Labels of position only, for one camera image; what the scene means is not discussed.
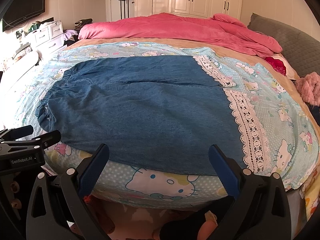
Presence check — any blue denim pants lace hem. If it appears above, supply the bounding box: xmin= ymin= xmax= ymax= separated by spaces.
xmin=36 ymin=56 xmax=269 ymax=176

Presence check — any right hand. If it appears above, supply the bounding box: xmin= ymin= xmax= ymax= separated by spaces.
xmin=197 ymin=211 xmax=217 ymax=240

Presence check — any white drawer cabinet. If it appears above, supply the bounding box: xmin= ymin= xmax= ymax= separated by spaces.
xmin=26 ymin=20 xmax=64 ymax=57

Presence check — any pile of folded clothes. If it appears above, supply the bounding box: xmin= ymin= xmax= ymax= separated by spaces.
xmin=74 ymin=18 xmax=93 ymax=31

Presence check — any tan bed cover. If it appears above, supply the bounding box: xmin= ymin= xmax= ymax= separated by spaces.
xmin=63 ymin=37 xmax=320 ymax=131

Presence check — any pink fuzzy garment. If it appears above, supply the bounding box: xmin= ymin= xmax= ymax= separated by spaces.
xmin=295 ymin=72 xmax=320 ymax=106

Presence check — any red floral pillow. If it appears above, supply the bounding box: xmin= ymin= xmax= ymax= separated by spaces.
xmin=264 ymin=57 xmax=286 ymax=76

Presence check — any grey quilted headboard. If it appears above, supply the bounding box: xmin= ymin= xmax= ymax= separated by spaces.
xmin=247 ymin=13 xmax=320 ymax=77

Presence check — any pink plush blanket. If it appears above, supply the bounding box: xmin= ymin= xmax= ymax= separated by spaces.
xmin=78 ymin=12 xmax=283 ymax=58

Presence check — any black wall television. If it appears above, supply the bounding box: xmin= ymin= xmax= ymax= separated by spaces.
xmin=2 ymin=0 xmax=46 ymax=31

